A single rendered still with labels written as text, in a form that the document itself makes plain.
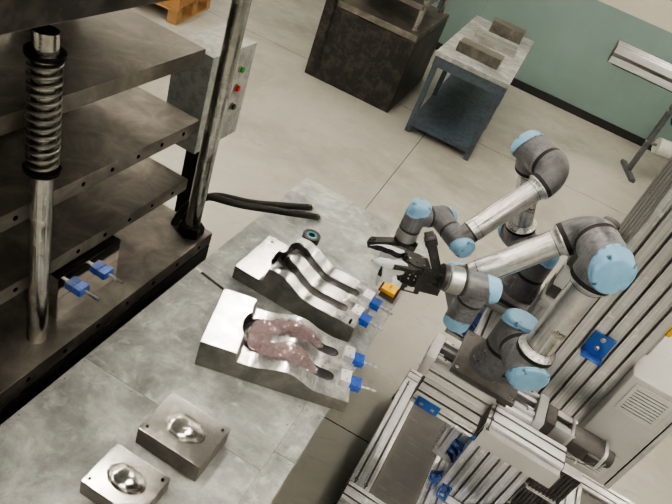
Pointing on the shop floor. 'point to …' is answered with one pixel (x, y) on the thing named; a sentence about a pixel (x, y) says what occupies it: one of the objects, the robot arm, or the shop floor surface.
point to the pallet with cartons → (183, 9)
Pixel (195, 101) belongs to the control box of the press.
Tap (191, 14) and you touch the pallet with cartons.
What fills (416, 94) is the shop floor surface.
